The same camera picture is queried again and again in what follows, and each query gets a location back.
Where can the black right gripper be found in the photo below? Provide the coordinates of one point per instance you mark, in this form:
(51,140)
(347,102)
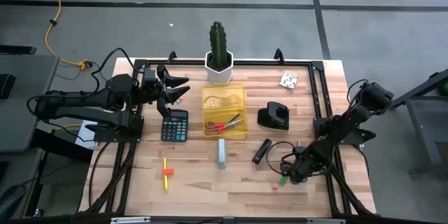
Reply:
(302,166)

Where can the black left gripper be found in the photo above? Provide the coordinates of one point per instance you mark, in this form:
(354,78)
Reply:
(151,91)

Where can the small green marker cap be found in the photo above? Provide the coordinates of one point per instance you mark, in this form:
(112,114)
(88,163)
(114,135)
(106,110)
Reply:
(283,181)

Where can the yellow transparent supply box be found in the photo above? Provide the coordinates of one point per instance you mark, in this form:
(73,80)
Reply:
(210,115)

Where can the yellow highlighter pen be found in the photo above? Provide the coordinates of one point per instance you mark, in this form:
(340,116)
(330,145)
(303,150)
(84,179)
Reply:
(165,182)

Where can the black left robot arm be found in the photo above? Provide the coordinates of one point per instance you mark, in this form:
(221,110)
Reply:
(77,99)

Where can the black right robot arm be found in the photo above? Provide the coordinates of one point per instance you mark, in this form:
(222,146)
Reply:
(350,119)

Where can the black box on desk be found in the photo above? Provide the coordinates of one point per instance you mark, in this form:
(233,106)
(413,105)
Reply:
(6,85)

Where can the small red white piece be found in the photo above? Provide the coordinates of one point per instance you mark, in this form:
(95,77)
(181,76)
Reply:
(179,101)

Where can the black desk calculator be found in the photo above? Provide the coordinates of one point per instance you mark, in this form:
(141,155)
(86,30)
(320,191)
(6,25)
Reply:
(175,129)

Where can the pale clips heap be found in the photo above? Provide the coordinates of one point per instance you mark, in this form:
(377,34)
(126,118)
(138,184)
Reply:
(213,102)

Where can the black stapler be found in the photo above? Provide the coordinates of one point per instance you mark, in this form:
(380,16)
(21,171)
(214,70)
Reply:
(262,151)

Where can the black hole punch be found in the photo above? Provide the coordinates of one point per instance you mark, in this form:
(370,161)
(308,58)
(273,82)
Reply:
(273,115)

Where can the tall green cactus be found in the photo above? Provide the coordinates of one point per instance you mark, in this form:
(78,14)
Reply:
(218,45)

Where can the white stapler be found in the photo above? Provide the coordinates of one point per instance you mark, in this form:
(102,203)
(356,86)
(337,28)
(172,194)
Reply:
(222,154)

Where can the orange red block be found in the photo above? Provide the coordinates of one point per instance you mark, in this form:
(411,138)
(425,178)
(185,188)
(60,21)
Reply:
(169,171)

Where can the white paper sheet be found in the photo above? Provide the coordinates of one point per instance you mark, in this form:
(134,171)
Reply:
(84,136)

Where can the black metal stand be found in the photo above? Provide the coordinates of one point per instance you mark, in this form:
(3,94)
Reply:
(421,131)

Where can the grey side desk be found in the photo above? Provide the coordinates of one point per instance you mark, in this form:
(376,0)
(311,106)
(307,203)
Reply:
(24,70)

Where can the black flat bar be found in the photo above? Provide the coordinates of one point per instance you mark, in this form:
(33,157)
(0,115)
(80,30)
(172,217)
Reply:
(17,49)

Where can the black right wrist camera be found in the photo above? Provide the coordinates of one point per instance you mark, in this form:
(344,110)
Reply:
(285,168)

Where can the black aluminium table frame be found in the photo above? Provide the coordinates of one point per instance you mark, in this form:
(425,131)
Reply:
(262,62)

